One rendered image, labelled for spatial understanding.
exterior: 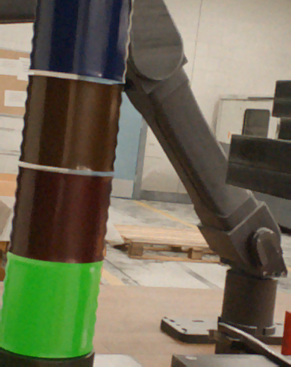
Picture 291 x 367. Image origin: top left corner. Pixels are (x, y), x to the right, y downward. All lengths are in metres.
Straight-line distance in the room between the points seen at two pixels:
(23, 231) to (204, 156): 0.62
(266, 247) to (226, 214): 0.06
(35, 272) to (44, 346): 0.03
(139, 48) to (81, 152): 0.54
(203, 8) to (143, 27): 11.40
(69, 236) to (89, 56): 0.07
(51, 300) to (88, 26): 0.10
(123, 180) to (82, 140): 11.53
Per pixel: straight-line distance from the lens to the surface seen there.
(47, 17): 0.31
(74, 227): 0.31
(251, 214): 0.95
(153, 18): 0.85
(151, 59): 0.85
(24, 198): 0.31
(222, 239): 0.96
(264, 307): 0.99
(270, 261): 0.96
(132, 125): 11.81
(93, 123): 0.31
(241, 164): 0.56
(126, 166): 11.82
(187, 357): 0.58
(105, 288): 1.18
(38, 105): 0.31
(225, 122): 11.90
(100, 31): 0.31
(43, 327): 0.31
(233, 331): 0.65
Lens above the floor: 1.14
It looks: 3 degrees down
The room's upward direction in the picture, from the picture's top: 7 degrees clockwise
